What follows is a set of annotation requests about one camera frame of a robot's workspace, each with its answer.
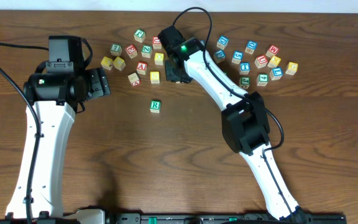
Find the green R letter block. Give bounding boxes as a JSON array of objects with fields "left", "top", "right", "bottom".
[{"left": 150, "top": 100, "right": 161, "bottom": 113}]

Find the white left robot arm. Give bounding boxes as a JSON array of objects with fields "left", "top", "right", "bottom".
[{"left": 0, "top": 35, "right": 110, "bottom": 223}]

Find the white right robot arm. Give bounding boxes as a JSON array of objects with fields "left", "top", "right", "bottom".
[{"left": 158, "top": 26, "right": 309, "bottom": 223}]

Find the yellow S letter block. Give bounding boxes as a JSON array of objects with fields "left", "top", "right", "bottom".
[{"left": 150, "top": 71, "right": 160, "bottom": 84}]

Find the yellow O block upper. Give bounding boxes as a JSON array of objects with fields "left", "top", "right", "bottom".
[{"left": 154, "top": 52, "right": 164, "bottom": 65}]

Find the yellow K letter block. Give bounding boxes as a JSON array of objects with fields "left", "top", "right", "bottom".
[{"left": 101, "top": 57, "right": 113, "bottom": 70}]

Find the yellow C letter block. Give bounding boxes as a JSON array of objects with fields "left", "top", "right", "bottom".
[{"left": 113, "top": 57, "right": 126, "bottom": 71}]

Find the red A letter block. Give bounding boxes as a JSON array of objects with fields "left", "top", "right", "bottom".
[{"left": 136, "top": 62, "right": 147, "bottom": 75}]

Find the red U letter block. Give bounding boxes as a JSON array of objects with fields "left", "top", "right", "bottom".
[{"left": 152, "top": 36, "right": 162, "bottom": 49}]

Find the green Z letter block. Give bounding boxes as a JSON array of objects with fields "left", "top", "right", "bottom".
[{"left": 141, "top": 45, "right": 152, "bottom": 58}]

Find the green V letter block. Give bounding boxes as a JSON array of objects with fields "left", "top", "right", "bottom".
[{"left": 110, "top": 44, "right": 122, "bottom": 57}]

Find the red E letter block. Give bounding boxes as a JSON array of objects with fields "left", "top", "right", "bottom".
[{"left": 125, "top": 44, "right": 137, "bottom": 58}]

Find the blue P letter block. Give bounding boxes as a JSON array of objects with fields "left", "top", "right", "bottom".
[{"left": 214, "top": 50, "right": 226, "bottom": 63}]

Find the green J letter block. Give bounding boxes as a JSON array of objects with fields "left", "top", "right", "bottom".
[{"left": 134, "top": 29, "right": 146, "bottom": 43}]

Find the blue D letter block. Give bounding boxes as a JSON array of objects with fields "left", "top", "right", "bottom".
[{"left": 216, "top": 35, "right": 229, "bottom": 50}]

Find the blue 5 number block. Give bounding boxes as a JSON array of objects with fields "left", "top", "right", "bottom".
[{"left": 231, "top": 50, "right": 244, "bottom": 64}]

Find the blue T letter block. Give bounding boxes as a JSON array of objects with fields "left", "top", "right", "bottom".
[{"left": 239, "top": 62, "right": 250, "bottom": 75}]

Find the green J block right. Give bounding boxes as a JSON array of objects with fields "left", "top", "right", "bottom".
[{"left": 239, "top": 77, "right": 250, "bottom": 89}]

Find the red U block right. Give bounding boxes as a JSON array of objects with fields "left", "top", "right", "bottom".
[{"left": 255, "top": 55, "right": 269, "bottom": 68}]

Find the green 4 number block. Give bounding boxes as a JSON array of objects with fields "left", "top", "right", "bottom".
[{"left": 257, "top": 73, "right": 269, "bottom": 86}]

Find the red M letter block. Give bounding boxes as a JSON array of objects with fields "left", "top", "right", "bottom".
[{"left": 265, "top": 45, "right": 280, "bottom": 58}]

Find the yellow X letter block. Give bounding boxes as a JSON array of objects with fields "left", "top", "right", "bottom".
[{"left": 267, "top": 55, "right": 281, "bottom": 68}]

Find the blue L block right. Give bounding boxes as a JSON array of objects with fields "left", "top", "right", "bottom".
[{"left": 269, "top": 67, "right": 283, "bottom": 80}]

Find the yellow G letter block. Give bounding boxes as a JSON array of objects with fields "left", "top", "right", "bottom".
[{"left": 285, "top": 62, "right": 298, "bottom": 75}]

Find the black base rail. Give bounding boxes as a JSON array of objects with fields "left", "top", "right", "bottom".
[{"left": 106, "top": 213, "right": 347, "bottom": 224}]

